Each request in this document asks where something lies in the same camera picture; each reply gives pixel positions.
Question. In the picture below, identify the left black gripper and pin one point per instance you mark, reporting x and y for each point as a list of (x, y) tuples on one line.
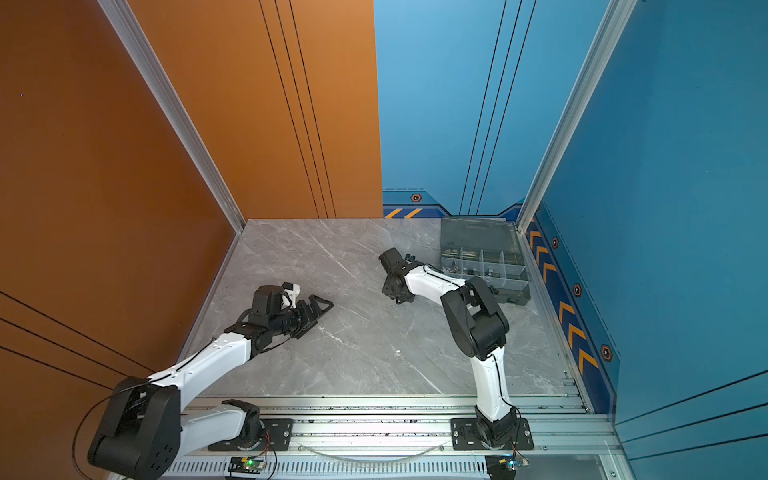
[(309, 320)]

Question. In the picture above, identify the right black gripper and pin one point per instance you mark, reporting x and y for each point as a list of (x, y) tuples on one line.
[(386, 290)]

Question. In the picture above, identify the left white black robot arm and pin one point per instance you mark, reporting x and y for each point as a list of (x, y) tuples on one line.
[(145, 427)]

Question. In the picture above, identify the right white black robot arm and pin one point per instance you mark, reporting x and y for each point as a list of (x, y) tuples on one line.
[(478, 327)]

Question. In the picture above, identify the grey compartment organizer box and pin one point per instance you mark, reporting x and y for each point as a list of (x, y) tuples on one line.
[(489, 249)]

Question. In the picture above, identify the left green circuit board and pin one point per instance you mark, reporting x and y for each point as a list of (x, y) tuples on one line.
[(246, 466)]

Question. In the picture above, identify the green circuit board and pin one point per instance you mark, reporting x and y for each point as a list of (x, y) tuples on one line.
[(246, 466), (504, 467)]

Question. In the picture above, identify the right green circuit board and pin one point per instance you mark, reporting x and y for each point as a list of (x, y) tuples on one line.
[(504, 467)]

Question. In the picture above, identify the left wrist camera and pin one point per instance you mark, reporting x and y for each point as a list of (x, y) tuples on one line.
[(290, 294)]

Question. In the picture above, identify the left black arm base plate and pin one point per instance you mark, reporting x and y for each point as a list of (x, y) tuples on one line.
[(272, 434)]

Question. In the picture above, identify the aluminium rail frame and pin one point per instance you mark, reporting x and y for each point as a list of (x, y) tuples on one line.
[(370, 434)]

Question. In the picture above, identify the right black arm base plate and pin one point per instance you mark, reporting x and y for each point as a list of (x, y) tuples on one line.
[(474, 434)]

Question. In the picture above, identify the left aluminium corner post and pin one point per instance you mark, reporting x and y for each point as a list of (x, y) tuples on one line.
[(129, 31)]

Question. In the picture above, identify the aluminium corner post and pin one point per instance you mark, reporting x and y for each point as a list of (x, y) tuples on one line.
[(609, 32), (129, 31)]

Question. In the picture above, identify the right aluminium corner post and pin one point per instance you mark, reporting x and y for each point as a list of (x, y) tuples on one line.
[(609, 32)]

